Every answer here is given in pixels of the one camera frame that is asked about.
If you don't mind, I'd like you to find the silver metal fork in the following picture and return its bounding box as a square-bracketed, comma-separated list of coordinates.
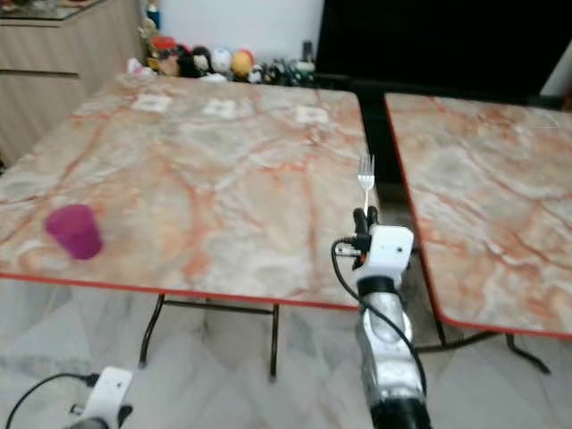
[357, 154, 376, 214]

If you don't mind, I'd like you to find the white square paper marker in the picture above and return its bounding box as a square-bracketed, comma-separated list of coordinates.
[201, 98, 240, 119]
[131, 93, 172, 114]
[294, 105, 331, 125]

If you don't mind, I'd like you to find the marble folding table red rim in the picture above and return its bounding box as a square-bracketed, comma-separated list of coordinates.
[383, 91, 572, 375]

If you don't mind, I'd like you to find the green white toy figurine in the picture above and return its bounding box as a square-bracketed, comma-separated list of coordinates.
[290, 41, 316, 87]

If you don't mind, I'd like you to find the large marble folding table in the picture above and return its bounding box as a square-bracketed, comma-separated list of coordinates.
[0, 71, 378, 383]

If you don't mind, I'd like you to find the small dark toy figurine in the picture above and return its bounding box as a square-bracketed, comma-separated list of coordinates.
[264, 59, 289, 86]

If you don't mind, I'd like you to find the black television screen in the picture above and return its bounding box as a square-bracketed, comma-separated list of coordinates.
[315, 0, 572, 101]

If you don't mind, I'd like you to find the orange round toy figurine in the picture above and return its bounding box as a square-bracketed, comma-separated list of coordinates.
[230, 48, 255, 82]

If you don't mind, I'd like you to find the white round toy figurine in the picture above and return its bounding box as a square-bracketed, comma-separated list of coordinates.
[210, 46, 233, 80]

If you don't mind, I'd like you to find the black haired toy figurine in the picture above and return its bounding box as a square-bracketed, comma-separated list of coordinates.
[186, 45, 213, 79]

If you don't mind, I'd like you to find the purple plastic cup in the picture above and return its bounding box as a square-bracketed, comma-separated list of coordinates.
[44, 203, 105, 262]

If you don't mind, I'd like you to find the red capped toy figurine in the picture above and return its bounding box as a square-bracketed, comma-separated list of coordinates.
[150, 35, 181, 78]

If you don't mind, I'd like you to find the light wooden cabinet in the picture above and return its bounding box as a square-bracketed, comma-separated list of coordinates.
[0, 0, 145, 168]

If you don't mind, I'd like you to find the blue tall figurine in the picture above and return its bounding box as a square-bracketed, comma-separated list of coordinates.
[146, 0, 162, 33]

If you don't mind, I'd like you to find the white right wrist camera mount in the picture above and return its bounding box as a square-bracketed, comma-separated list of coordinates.
[357, 224, 416, 281]

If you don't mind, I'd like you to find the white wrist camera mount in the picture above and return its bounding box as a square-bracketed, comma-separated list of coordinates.
[71, 366, 134, 426]
[357, 224, 416, 281]

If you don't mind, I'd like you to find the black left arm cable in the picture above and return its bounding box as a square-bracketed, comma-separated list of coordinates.
[4, 372, 100, 429]

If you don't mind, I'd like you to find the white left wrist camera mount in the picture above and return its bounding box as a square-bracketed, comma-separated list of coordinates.
[71, 366, 134, 426]

